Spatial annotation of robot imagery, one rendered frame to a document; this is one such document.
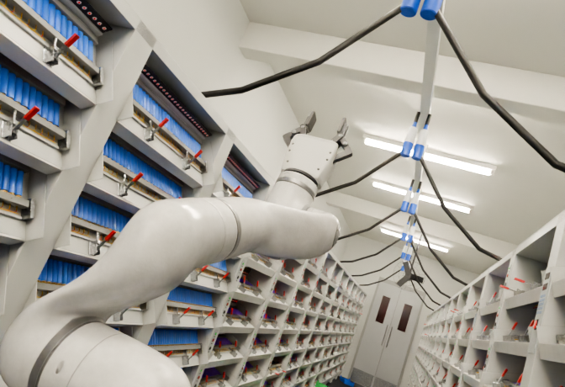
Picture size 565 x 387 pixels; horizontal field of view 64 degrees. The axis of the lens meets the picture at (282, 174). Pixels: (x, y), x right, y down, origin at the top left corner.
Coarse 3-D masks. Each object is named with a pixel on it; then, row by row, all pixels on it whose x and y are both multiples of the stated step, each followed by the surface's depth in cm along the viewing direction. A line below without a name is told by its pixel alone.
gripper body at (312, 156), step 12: (300, 144) 93; (312, 144) 92; (324, 144) 92; (336, 144) 92; (288, 156) 91; (300, 156) 91; (312, 156) 90; (324, 156) 90; (288, 168) 89; (300, 168) 89; (312, 168) 89; (324, 168) 89; (312, 180) 88; (324, 180) 90
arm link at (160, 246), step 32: (128, 224) 50; (160, 224) 49; (192, 224) 51; (224, 224) 57; (128, 256) 47; (160, 256) 48; (192, 256) 51; (224, 256) 59; (64, 288) 47; (96, 288) 46; (128, 288) 47; (160, 288) 49; (32, 320) 47; (64, 320) 48; (96, 320) 50; (0, 352) 47; (32, 352) 46; (32, 384) 44
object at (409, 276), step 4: (420, 236) 717; (420, 240) 716; (416, 248) 713; (404, 260) 684; (404, 264) 685; (408, 264) 686; (412, 264) 707; (404, 268) 683; (408, 268) 679; (408, 272) 681; (404, 276) 681; (408, 276) 681; (412, 276) 678; (400, 280) 681; (404, 280) 678; (408, 280) 689; (416, 280) 675; (420, 280) 673; (400, 284) 677; (400, 288) 673
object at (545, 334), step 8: (536, 328) 138; (544, 328) 137; (552, 328) 137; (560, 328) 136; (544, 336) 136; (552, 336) 136; (560, 336) 121; (544, 344) 131; (552, 344) 123; (560, 344) 118; (544, 352) 131; (552, 352) 123; (560, 352) 118; (552, 360) 124; (560, 360) 118
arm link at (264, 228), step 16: (240, 208) 63; (256, 208) 68; (272, 208) 71; (288, 208) 73; (240, 224) 61; (256, 224) 66; (272, 224) 70; (288, 224) 71; (304, 224) 73; (320, 224) 75; (336, 224) 81; (240, 240) 61; (256, 240) 67; (272, 240) 71; (288, 240) 72; (304, 240) 73; (320, 240) 75; (336, 240) 82; (272, 256) 73; (288, 256) 73; (304, 256) 74
